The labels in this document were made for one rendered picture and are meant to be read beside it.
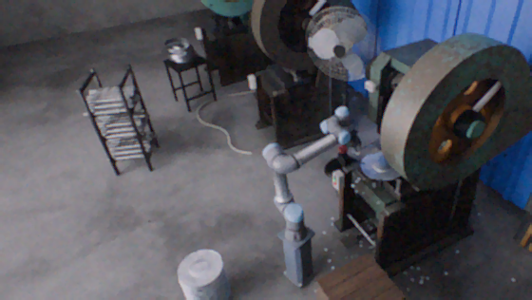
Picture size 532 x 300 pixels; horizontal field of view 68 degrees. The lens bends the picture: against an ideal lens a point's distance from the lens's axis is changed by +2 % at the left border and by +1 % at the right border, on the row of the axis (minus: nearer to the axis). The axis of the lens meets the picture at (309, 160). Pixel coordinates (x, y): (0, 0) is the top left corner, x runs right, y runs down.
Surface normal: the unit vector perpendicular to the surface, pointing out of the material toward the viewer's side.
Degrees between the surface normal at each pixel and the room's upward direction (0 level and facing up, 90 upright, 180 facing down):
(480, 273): 0
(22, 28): 90
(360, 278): 0
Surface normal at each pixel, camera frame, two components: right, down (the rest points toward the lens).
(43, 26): 0.48, 0.54
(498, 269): -0.04, -0.78
